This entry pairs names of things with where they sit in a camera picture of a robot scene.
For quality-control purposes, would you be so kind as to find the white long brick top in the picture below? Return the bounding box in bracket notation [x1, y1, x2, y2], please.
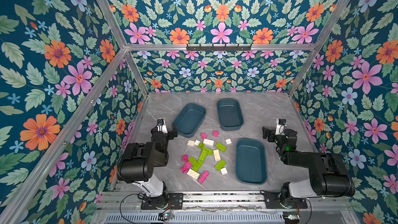
[203, 139, 214, 146]

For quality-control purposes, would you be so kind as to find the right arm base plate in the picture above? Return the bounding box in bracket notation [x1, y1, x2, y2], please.
[261, 191, 308, 209]

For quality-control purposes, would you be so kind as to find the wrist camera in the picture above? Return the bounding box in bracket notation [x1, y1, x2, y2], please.
[155, 118, 168, 133]
[275, 118, 287, 135]

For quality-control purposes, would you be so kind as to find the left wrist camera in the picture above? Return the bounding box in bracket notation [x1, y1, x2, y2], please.
[155, 118, 168, 133]

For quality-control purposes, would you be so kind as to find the cream long brick centre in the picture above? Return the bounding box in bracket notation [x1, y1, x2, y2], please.
[213, 149, 221, 162]

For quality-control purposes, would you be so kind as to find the green flat brick centre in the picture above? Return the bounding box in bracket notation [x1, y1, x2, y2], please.
[204, 148, 213, 156]

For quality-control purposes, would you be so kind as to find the white long brick bottom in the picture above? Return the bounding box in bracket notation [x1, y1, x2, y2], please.
[187, 169, 200, 180]

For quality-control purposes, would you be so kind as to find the middle teal bin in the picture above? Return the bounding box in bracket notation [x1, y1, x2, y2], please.
[217, 98, 244, 131]

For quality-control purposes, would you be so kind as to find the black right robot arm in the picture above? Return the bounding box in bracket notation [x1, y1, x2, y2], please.
[262, 126, 356, 208]

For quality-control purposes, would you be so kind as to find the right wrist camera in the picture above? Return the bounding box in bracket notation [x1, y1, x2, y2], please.
[275, 118, 287, 135]

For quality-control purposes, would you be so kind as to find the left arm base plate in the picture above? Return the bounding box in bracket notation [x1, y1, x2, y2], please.
[141, 193, 184, 211]

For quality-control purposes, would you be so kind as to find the white long brick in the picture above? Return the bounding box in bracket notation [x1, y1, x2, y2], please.
[187, 169, 200, 180]
[203, 139, 214, 146]

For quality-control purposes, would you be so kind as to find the white square brick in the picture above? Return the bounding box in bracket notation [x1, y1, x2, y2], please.
[187, 140, 195, 147]

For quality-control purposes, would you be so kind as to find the pink long brick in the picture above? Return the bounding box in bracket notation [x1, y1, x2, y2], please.
[180, 161, 192, 174]
[198, 171, 209, 184]

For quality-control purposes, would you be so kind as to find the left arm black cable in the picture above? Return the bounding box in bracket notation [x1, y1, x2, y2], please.
[119, 192, 147, 224]

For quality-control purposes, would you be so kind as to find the pink long brick bottom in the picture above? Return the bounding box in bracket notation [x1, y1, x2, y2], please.
[198, 171, 209, 184]

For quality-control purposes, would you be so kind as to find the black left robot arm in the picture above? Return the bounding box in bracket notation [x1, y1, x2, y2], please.
[117, 126, 178, 209]

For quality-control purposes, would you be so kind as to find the teal bin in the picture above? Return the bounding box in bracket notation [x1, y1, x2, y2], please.
[172, 103, 206, 138]
[217, 98, 244, 131]
[235, 139, 267, 185]

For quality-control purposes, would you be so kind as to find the left teal bin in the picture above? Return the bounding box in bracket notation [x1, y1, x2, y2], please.
[172, 103, 206, 138]

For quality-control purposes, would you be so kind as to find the black bracket on rail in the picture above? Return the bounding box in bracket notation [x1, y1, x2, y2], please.
[186, 44, 252, 52]

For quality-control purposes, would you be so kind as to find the right teal bin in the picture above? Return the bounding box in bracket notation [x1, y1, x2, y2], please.
[235, 139, 267, 185]

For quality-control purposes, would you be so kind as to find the green long brick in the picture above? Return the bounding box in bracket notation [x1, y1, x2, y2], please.
[216, 143, 227, 152]
[199, 149, 208, 163]
[215, 160, 227, 171]
[188, 157, 203, 172]

